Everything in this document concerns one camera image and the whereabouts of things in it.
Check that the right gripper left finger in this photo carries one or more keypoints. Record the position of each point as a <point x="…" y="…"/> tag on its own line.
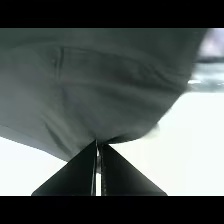
<point x="75" y="176"/>

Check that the grey garment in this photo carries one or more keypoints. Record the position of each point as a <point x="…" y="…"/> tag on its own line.
<point x="100" y="86"/>

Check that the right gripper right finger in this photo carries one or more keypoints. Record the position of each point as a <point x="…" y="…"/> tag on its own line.
<point x="126" y="176"/>

